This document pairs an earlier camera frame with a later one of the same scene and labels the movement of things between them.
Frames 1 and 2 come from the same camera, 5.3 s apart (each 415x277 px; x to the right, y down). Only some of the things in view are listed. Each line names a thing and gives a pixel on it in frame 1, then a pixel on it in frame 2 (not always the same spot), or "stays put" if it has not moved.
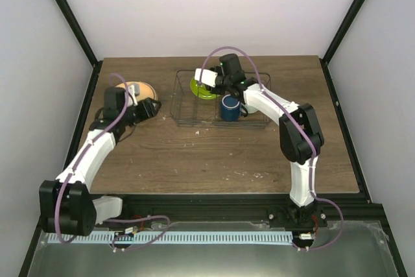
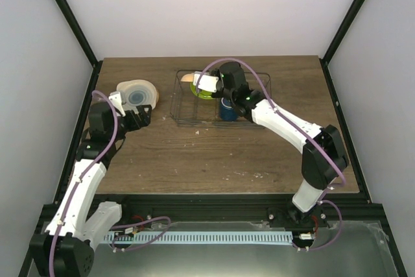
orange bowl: (146, 90) to (189, 77)
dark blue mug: (231, 108) stays put
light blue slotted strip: (80, 237) stays put
